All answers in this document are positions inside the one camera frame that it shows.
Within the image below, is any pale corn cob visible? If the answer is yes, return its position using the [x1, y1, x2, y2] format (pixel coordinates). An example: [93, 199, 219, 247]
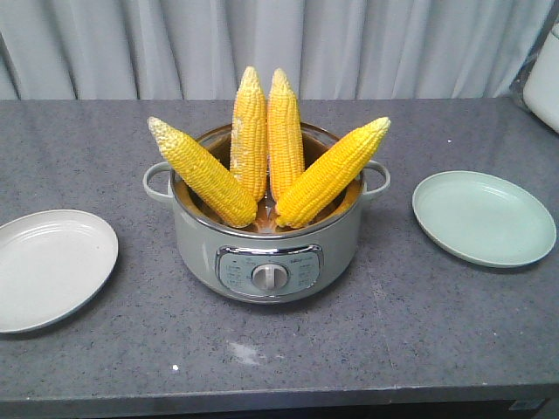
[230, 66, 267, 203]

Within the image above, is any yellow corn cob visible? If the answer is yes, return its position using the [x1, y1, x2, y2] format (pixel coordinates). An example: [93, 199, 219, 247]
[267, 68, 305, 202]

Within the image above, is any grey-green electric cooking pot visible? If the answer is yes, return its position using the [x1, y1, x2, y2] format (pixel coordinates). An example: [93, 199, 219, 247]
[141, 122, 391, 304]

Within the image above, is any pale green round plate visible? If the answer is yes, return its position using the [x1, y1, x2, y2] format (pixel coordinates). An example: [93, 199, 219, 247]
[411, 170, 557, 268]

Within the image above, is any white round plate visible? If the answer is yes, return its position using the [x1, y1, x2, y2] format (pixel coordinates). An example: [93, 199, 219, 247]
[1, 209, 119, 334]

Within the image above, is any grey pleated curtain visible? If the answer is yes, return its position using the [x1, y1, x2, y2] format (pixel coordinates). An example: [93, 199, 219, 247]
[1, 1, 558, 100]

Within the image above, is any white rice cooker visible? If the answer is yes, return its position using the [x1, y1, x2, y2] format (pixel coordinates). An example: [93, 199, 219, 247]
[523, 24, 559, 133]

